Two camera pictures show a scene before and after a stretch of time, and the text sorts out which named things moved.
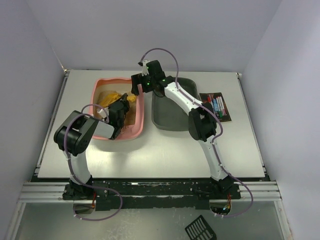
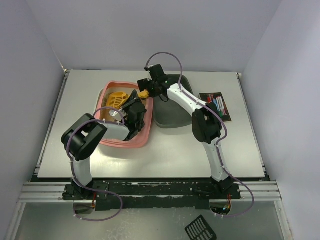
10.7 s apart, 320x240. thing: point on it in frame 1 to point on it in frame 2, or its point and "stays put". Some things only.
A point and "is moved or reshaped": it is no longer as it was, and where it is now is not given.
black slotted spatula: x=199 y=229 stays put
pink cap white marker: x=222 y=106 stays put
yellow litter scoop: x=106 y=99 is moved or reshaped
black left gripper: x=123 y=105 to x=131 y=104
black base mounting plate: x=162 y=195 stays put
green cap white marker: x=219 y=107 stays put
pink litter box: x=105 y=92 to x=149 y=119
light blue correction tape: x=215 y=105 stays put
